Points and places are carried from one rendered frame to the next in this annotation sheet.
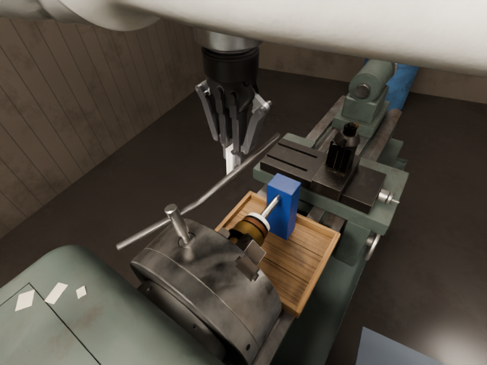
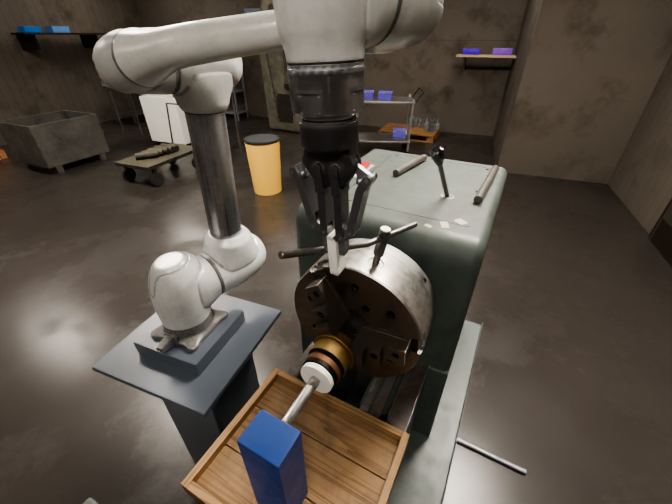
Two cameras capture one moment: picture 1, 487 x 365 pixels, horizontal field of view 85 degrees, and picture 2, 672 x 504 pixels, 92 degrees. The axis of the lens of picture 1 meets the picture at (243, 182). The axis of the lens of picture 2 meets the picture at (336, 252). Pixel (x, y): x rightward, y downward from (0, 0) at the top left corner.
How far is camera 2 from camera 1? 80 cm
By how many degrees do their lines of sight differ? 101
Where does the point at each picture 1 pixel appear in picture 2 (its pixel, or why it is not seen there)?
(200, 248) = (360, 257)
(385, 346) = (191, 397)
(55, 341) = (421, 212)
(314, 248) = (233, 460)
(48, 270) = (465, 232)
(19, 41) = not seen: outside the picture
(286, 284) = (284, 401)
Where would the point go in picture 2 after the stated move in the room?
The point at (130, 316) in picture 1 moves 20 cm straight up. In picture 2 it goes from (388, 222) to (397, 136)
